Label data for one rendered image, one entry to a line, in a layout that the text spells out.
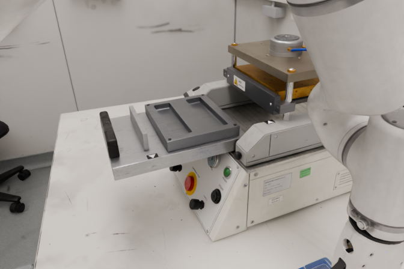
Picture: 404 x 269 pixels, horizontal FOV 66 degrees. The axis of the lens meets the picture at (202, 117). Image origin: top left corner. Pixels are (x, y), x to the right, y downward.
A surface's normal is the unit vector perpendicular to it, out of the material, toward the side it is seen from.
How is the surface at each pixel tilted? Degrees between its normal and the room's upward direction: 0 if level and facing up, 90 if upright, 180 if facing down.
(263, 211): 90
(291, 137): 90
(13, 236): 0
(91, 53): 90
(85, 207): 0
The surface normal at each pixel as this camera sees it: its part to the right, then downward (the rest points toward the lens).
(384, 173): -0.72, 0.33
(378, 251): 0.29, 0.36
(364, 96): -0.31, 0.74
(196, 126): -0.02, -0.89
